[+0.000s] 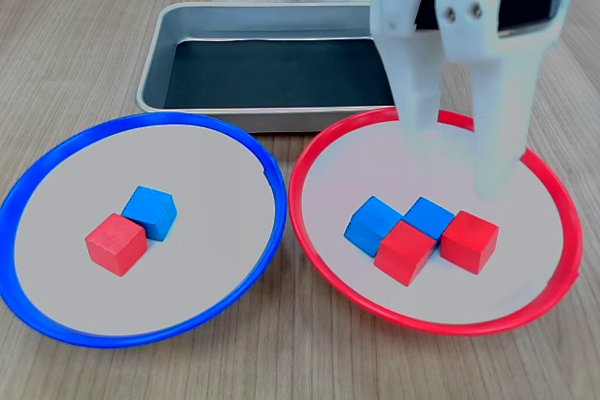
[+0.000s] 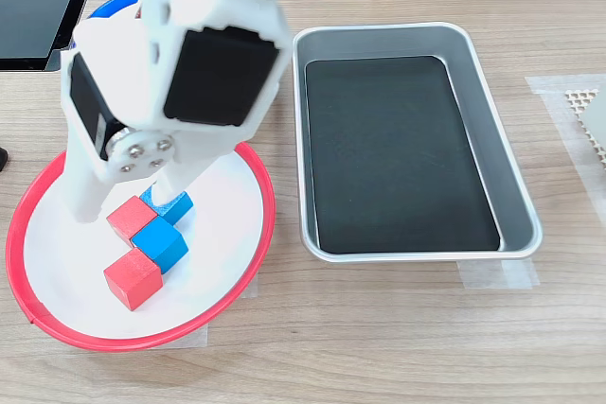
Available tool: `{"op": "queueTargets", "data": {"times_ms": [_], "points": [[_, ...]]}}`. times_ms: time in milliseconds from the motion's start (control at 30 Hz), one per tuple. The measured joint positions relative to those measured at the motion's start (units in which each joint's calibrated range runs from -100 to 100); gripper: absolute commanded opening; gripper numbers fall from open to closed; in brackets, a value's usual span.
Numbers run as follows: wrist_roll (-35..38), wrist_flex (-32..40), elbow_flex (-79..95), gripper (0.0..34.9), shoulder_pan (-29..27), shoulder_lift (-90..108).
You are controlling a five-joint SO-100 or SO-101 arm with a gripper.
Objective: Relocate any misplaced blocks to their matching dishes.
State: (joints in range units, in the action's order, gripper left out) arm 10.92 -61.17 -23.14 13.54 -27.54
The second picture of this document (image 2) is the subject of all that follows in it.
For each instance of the blue wooden cube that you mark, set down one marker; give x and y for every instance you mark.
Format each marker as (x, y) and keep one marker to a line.
(177, 210)
(161, 240)

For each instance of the black tray mat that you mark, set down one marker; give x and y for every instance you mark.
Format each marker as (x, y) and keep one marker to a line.
(379, 163)

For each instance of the small black object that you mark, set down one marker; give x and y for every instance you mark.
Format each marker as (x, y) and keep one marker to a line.
(3, 160)

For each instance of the red-rimmed white plate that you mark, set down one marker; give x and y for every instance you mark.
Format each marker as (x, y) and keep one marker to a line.
(213, 257)

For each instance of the blue-rimmed white plate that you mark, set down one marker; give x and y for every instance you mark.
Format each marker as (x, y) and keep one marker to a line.
(110, 3)

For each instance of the black flat electronic device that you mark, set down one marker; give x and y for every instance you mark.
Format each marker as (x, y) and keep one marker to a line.
(28, 21)

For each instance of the pale perforated base plate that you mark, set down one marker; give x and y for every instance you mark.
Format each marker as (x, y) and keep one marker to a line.
(580, 101)

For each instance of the red wooden cube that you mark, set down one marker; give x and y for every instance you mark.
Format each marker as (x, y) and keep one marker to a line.
(135, 278)
(130, 219)

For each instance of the steel tray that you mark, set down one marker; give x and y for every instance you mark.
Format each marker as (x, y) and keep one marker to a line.
(379, 40)

